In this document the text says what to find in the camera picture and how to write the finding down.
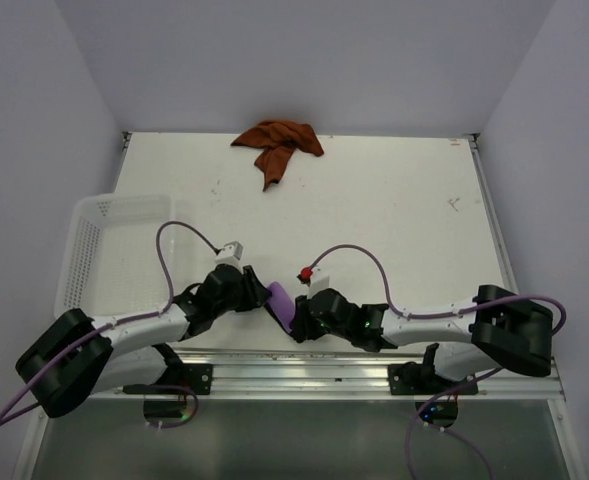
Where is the purple grey microfiber towel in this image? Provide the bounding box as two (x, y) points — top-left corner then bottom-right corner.
(265, 282), (296, 334)

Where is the rust orange towel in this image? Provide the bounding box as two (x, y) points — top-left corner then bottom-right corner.
(230, 119), (324, 191)

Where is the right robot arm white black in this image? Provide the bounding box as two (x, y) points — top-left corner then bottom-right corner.
(291, 285), (554, 393)

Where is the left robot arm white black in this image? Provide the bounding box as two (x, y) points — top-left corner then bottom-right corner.
(16, 265), (271, 418)

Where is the white perforated plastic basket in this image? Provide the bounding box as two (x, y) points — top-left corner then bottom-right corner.
(54, 194), (174, 317)

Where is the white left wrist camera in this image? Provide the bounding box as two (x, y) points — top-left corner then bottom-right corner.
(215, 241), (244, 269)

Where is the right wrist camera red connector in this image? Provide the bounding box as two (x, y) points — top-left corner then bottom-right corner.
(297, 266), (330, 298)

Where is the aluminium mounting rail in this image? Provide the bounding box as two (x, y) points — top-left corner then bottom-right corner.
(36, 349), (560, 401)

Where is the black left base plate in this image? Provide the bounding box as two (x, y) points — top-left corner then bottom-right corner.
(122, 362), (214, 396)

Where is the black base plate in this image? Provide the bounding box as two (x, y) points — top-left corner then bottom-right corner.
(122, 362), (214, 396)
(387, 362), (478, 396)

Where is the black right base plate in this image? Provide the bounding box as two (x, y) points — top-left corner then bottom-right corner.
(387, 362), (478, 396)

